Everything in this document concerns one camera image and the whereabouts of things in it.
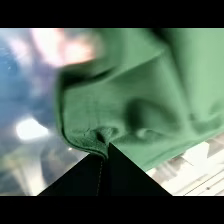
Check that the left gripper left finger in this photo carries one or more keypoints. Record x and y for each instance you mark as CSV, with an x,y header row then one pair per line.
x,y
78,180

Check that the green shirt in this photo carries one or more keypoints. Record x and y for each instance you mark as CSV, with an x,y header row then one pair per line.
x,y
150,93

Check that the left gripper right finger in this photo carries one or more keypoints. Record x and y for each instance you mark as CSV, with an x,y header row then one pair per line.
x,y
130,176

